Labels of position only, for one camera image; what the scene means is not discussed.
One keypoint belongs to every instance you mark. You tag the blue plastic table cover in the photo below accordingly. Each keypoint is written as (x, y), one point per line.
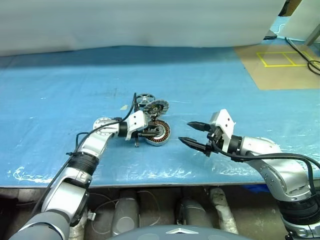
(75, 87)

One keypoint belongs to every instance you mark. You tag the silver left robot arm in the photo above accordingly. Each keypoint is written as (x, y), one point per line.
(87, 145)

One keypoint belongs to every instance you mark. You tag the dark grey rounded shape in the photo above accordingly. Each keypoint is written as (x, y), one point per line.
(125, 212)
(192, 212)

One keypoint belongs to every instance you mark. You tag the silver motor housing copper windings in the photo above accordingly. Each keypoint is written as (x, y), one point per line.
(165, 135)

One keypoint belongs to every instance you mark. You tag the orange brown box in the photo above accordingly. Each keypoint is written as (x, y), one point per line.
(290, 7)

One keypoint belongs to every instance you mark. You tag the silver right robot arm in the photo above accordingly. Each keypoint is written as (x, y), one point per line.
(275, 170)

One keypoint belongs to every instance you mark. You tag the grey robot torso cover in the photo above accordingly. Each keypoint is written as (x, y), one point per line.
(180, 235)

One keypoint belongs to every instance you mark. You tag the grey metal frame leg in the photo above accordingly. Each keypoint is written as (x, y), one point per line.
(312, 33)

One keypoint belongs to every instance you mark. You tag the dirty white rounded pole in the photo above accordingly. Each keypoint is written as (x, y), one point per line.
(222, 207)

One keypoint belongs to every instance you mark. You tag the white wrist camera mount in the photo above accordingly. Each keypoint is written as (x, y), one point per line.
(226, 122)
(135, 122)

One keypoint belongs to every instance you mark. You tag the small beige tape piece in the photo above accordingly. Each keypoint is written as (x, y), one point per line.
(124, 107)

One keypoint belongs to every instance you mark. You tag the white curtain sheet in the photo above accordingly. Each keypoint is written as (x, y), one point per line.
(125, 22)

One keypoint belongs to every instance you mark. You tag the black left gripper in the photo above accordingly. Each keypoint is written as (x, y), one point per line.
(147, 131)

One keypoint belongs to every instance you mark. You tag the silver round motor lid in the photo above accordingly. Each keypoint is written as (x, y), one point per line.
(161, 106)

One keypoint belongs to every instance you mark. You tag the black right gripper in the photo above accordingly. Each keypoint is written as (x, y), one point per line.
(216, 140)

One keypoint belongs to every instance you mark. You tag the yellow floor tape marking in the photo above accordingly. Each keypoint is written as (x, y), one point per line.
(285, 65)

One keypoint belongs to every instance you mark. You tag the white panel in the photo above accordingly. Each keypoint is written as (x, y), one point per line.
(305, 15)

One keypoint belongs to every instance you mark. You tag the silver spoked rotor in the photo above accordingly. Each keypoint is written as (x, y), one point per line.
(145, 99)

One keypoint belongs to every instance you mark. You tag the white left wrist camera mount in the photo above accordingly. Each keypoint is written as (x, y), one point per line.
(135, 122)

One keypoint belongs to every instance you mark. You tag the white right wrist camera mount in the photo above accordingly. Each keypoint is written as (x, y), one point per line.
(226, 122)

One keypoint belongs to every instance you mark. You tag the brown cardboard floor mat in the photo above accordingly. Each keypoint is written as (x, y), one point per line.
(280, 77)

